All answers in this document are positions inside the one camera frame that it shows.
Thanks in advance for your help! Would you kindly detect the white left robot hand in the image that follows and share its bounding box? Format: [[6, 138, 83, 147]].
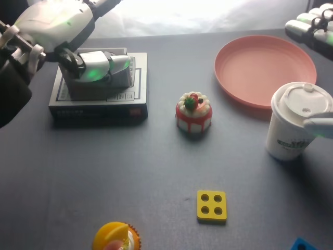
[[12, 0, 132, 83]]

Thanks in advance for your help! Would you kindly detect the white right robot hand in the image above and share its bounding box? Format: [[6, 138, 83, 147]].
[[285, 2, 333, 139]]

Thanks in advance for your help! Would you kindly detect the cream paper cup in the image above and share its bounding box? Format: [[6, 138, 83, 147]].
[[265, 82, 333, 161]]

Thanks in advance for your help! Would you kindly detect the pink round plate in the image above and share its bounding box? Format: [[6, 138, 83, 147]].
[[214, 35, 317, 109]]

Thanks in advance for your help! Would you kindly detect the calculator box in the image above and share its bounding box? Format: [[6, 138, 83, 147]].
[[48, 52, 149, 128]]

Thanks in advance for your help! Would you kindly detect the toy strawberry cake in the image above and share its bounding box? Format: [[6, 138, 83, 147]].
[[175, 91, 213, 134]]

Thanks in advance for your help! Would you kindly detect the grey tablecloth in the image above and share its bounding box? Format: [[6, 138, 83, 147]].
[[0, 27, 333, 250]]

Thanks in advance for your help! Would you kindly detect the yellow block with four holes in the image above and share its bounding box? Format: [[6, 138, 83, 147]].
[[196, 190, 228, 225]]

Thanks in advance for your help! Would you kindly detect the blue block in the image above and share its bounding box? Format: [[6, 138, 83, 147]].
[[290, 236, 333, 250]]

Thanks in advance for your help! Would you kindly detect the toy orange cupcake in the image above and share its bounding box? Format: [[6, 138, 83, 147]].
[[92, 221, 142, 250]]

